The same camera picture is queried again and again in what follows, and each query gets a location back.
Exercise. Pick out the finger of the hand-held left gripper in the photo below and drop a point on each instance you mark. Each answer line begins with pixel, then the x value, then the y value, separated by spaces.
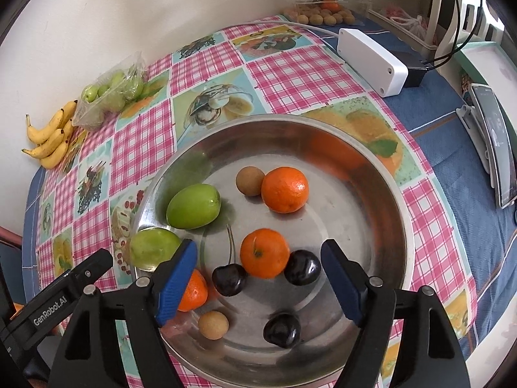
pixel 93 264

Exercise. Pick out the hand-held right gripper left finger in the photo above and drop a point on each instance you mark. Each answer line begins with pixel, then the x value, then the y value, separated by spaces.
pixel 177 283

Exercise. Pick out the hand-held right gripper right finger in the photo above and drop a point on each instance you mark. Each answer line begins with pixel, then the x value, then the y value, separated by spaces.
pixel 342 283

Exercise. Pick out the orange tangerine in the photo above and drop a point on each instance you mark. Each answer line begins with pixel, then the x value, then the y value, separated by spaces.
pixel 264 252
pixel 284 190
pixel 198 293

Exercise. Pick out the green round apple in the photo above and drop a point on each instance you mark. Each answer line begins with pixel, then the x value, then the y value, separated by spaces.
pixel 153 248

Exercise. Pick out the dark cherry with stem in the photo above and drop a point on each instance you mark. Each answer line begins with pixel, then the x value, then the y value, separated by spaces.
pixel 229 279

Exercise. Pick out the brown longan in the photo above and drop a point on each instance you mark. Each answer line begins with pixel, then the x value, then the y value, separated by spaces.
pixel 213 324

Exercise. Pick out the round stainless steel plate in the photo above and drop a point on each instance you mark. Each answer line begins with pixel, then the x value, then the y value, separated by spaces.
pixel 355 218

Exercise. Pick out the plain green jujube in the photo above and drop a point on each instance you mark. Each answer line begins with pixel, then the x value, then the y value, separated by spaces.
pixel 194 206

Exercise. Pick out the brown kiwi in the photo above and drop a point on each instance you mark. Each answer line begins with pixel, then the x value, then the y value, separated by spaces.
pixel 250 181

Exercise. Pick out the orange plastic container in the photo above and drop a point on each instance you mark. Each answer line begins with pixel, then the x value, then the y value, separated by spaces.
pixel 18 308

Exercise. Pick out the yellow banana bunch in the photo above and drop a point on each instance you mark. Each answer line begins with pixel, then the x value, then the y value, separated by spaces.
pixel 50 145

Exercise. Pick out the clear bag of green jujubes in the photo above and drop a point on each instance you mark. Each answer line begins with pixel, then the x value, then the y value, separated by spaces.
pixel 113 93

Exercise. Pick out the white phone stand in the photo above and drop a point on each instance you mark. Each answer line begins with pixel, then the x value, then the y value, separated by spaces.
pixel 472 125

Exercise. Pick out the smartphone with dark screen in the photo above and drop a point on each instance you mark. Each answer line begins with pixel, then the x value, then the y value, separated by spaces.
pixel 499 141

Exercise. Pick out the pink checkered printed tablecloth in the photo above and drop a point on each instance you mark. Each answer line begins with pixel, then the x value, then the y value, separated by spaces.
pixel 282 72

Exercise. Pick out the black power adapter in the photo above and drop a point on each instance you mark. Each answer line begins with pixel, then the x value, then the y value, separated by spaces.
pixel 416 72

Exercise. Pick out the white rectangular plastic box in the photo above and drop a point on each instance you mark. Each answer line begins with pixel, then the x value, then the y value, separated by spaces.
pixel 369 58

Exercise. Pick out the pile of longans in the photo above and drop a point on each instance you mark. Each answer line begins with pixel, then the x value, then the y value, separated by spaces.
pixel 315 19

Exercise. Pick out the white box with green edge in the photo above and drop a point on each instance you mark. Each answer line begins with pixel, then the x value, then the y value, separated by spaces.
pixel 490 58

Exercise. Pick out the pink plastic bag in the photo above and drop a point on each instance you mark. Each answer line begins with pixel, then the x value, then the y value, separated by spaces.
pixel 404 18

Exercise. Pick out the small tangerine in clamshell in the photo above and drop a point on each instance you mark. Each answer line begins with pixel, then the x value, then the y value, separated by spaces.
pixel 330 6

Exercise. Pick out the white plastic shelf rack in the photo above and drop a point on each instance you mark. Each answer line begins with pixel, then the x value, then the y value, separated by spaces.
pixel 436 0

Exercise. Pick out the white window grille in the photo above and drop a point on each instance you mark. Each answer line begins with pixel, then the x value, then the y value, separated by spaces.
pixel 480 12

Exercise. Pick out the reddish wooden rail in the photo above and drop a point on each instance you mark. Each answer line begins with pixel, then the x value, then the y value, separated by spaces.
pixel 8 236

